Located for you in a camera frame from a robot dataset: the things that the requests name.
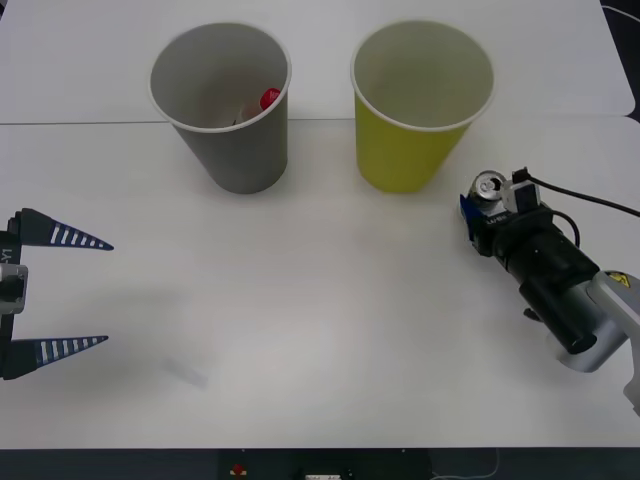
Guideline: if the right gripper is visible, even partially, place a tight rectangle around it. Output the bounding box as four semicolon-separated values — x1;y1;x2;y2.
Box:
458;192;555;259

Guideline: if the grey plastic waste bin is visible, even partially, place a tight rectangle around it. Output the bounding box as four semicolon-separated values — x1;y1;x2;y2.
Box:
148;21;293;195

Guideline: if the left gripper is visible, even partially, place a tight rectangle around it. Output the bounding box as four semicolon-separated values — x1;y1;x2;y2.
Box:
0;207;115;382

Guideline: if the silver drink can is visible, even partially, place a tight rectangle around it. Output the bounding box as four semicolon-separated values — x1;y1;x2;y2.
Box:
467;170;512;217

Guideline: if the yellow-green plastic waste bin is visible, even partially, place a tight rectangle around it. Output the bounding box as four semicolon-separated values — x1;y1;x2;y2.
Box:
349;19;496;195

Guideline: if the clear bottle with red cap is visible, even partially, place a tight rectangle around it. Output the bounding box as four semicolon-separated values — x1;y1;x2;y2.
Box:
231;87;283;127

